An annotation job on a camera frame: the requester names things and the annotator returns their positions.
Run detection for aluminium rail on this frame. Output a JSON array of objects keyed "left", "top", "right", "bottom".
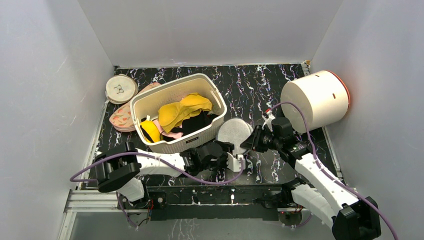
[{"left": 57, "top": 190, "right": 118, "bottom": 240}]

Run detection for round beige mesh laundry bag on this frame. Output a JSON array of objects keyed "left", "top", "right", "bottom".
[{"left": 105, "top": 74, "right": 139, "bottom": 105}]

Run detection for cream plastic laundry basket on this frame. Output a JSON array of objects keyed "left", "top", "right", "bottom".
[{"left": 129, "top": 73, "right": 228, "bottom": 154}]

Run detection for white cylindrical drum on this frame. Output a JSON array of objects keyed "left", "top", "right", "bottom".
[{"left": 280, "top": 70, "right": 351, "bottom": 134}]

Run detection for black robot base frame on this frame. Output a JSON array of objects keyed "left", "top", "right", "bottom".
[{"left": 119, "top": 184, "right": 305, "bottom": 225}]

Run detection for yellow padded cup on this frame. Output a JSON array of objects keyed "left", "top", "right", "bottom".
[{"left": 140, "top": 120, "right": 161, "bottom": 143}]

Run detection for white mesh bag blue zipper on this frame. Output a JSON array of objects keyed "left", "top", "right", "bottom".
[{"left": 215, "top": 117, "right": 253, "bottom": 156}]

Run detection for black garment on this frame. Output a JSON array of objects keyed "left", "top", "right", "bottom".
[{"left": 170, "top": 111, "right": 218, "bottom": 136}]

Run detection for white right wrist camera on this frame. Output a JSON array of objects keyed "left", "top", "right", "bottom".
[{"left": 262, "top": 108, "right": 276, "bottom": 129}]

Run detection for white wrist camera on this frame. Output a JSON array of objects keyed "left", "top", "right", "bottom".
[
  {"left": 227, "top": 153, "right": 246, "bottom": 173},
  {"left": 262, "top": 108, "right": 276, "bottom": 129}
]

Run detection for pink garment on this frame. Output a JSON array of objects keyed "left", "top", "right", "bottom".
[{"left": 153, "top": 119, "right": 184, "bottom": 140}]

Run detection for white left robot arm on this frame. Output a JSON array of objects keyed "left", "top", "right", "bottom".
[{"left": 94, "top": 142, "right": 243, "bottom": 208}]

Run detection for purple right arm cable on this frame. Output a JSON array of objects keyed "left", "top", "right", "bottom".
[{"left": 264, "top": 101, "right": 400, "bottom": 240}]

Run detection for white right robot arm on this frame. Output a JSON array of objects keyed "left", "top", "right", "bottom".
[{"left": 240, "top": 117, "right": 382, "bottom": 240}]

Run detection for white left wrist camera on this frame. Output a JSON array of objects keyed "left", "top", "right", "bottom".
[{"left": 227, "top": 153, "right": 246, "bottom": 173}]

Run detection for yellow bra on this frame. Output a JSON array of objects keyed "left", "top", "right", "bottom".
[{"left": 157, "top": 92, "right": 213, "bottom": 133}]

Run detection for floral peach mesh laundry bag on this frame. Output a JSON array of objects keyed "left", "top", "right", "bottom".
[{"left": 109, "top": 82, "right": 161, "bottom": 132}]

